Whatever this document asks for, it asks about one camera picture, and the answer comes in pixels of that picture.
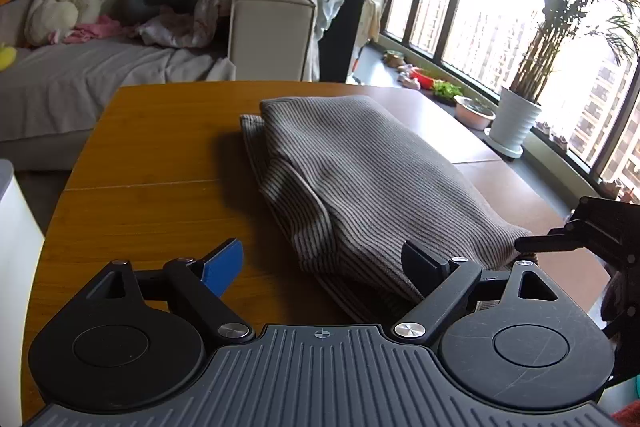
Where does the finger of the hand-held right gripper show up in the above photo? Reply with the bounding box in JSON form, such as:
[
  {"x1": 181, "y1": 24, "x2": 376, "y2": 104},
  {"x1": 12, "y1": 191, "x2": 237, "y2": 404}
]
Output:
[{"x1": 514, "y1": 226, "x2": 587, "y2": 256}]

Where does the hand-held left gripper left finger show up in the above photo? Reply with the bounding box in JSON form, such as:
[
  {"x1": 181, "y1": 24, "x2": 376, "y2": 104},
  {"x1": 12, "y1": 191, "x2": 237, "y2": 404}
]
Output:
[{"x1": 84, "y1": 238, "x2": 257, "y2": 344}]

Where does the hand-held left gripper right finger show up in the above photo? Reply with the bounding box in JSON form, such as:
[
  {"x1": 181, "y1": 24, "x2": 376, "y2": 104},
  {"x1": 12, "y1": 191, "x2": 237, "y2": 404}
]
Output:
[{"x1": 391, "y1": 240, "x2": 564, "y2": 346}]

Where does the pink cloth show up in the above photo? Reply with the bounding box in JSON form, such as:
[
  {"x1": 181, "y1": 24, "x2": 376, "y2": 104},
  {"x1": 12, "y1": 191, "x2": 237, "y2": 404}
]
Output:
[{"x1": 50, "y1": 15, "x2": 137, "y2": 46}]

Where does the beige sofa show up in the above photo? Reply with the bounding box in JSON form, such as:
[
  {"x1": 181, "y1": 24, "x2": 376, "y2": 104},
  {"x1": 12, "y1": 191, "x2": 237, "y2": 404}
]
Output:
[{"x1": 0, "y1": 0, "x2": 319, "y2": 170}]

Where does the striped knit sweater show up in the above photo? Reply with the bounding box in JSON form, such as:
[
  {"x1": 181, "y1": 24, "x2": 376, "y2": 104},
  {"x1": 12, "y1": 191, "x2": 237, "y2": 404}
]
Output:
[{"x1": 239, "y1": 94, "x2": 539, "y2": 326}]

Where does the white appliance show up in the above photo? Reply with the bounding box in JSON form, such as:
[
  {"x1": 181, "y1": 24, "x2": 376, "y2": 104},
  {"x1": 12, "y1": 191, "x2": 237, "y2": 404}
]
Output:
[{"x1": 0, "y1": 159, "x2": 47, "y2": 423}]

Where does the person's right hand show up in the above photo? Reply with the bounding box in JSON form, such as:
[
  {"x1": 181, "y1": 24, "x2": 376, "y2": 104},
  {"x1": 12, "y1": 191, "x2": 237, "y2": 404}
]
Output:
[{"x1": 601, "y1": 269, "x2": 640, "y2": 325}]

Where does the small yellow plush toy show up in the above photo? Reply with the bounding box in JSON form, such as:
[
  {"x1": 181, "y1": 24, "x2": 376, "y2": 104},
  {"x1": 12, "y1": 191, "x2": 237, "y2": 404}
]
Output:
[{"x1": 0, "y1": 44, "x2": 19, "y2": 73}]

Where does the black window frame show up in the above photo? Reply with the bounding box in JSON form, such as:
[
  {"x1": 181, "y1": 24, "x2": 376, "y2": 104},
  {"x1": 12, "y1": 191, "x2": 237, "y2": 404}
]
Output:
[{"x1": 380, "y1": 0, "x2": 640, "y2": 208}]

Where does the beige hanging cloth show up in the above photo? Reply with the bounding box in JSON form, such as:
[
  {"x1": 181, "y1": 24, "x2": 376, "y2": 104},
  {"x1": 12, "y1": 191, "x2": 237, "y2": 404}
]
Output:
[{"x1": 361, "y1": 0, "x2": 382, "y2": 44}]

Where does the grey sofa cover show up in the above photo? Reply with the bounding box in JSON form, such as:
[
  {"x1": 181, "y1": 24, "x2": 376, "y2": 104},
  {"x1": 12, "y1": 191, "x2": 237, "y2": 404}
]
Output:
[{"x1": 0, "y1": 38, "x2": 237, "y2": 144}]

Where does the white crumpled cloth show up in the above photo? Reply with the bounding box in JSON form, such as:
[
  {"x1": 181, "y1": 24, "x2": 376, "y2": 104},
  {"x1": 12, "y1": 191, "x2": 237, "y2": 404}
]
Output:
[{"x1": 137, "y1": 4, "x2": 212, "y2": 48}]

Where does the palm plant in white pot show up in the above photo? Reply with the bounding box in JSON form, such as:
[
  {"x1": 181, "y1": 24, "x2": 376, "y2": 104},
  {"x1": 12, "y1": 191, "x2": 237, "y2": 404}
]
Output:
[{"x1": 483, "y1": 0, "x2": 640, "y2": 160}]

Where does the green plant tray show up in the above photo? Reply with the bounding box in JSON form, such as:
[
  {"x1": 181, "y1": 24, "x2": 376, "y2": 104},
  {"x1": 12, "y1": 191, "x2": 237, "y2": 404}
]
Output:
[{"x1": 430, "y1": 79, "x2": 464, "y2": 106}]

